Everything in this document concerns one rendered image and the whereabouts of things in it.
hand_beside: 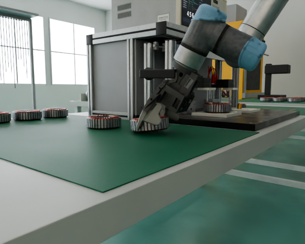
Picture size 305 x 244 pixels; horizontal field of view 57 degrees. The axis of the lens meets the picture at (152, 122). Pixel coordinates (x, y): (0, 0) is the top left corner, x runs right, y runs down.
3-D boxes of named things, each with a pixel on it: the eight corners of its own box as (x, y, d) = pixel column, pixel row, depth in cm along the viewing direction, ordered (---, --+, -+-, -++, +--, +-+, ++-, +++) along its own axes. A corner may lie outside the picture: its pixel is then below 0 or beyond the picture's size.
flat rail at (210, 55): (236, 63, 151) (237, 57, 151) (172, 51, 103) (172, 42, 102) (235, 63, 152) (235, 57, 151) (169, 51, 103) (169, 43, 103)
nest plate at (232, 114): (241, 114, 116) (241, 111, 116) (226, 117, 104) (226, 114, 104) (208, 113, 125) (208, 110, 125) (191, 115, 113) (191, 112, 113)
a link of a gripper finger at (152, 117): (147, 136, 71) (170, 108, 73) (130, 123, 74) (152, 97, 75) (150, 139, 74) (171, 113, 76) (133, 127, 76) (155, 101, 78)
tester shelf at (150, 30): (238, 53, 153) (238, 44, 152) (165, 33, 100) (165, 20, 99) (171, 58, 180) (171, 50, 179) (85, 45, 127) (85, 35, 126)
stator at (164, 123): (175, 127, 84) (175, 114, 83) (157, 131, 74) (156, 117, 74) (144, 128, 89) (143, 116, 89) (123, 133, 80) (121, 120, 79)
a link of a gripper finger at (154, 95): (145, 110, 72) (166, 84, 74) (141, 107, 73) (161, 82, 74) (149, 117, 77) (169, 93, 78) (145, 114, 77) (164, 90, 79)
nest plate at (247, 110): (260, 111, 135) (260, 108, 134) (249, 113, 123) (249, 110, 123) (230, 109, 144) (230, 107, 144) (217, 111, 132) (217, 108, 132)
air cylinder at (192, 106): (195, 113, 125) (195, 100, 124) (186, 114, 119) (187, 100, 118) (185, 112, 128) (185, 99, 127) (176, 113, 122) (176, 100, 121)
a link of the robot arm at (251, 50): (265, 47, 74) (227, 29, 76) (271, 41, 63) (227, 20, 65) (249, 74, 76) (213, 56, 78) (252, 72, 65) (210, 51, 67)
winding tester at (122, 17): (225, 42, 146) (226, 0, 143) (180, 27, 112) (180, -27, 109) (164, 48, 170) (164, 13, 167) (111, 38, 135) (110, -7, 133)
